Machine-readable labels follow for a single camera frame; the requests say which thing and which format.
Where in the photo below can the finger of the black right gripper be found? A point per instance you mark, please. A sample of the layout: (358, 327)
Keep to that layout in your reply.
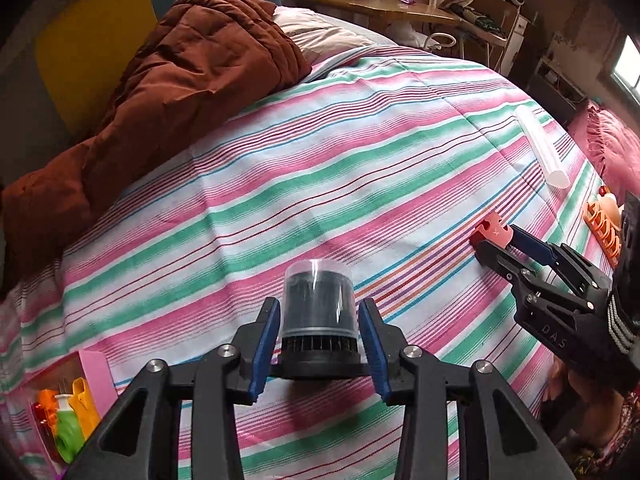
(516, 273)
(580, 274)

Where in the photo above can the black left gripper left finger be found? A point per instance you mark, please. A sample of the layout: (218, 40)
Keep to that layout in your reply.
(138, 438)

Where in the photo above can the red plastic clip piece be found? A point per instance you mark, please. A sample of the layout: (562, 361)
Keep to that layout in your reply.
(492, 228)

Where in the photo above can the orange plastic scoop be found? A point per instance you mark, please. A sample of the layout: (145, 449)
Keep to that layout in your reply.
(83, 405)

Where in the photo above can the black capped clear jar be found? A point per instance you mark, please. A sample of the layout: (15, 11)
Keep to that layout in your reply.
(319, 332)

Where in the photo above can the orange plastic rack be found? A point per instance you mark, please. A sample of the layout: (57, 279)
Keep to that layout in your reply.
(604, 217)

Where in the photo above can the white translucent tube container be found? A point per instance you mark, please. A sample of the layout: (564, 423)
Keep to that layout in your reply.
(543, 148)

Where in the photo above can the pink storage box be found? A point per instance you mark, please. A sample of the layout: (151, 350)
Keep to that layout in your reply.
(34, 447)

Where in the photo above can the orange red small toy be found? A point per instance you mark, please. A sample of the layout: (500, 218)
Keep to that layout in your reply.
(45, 410)

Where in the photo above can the striped bed cover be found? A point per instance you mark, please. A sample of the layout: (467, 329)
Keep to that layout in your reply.
(383, 159)

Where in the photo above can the wooden side table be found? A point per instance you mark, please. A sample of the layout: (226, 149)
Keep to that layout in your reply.
(390, 10)

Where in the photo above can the striped pillow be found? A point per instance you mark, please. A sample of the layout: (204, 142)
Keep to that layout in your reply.
(320, 36)

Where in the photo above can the rust brown quilted blanket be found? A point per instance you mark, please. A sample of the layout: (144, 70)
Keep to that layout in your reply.
(204, 62)

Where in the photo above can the yellow headboard cushion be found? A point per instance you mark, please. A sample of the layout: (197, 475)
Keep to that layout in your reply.
(82, 53)

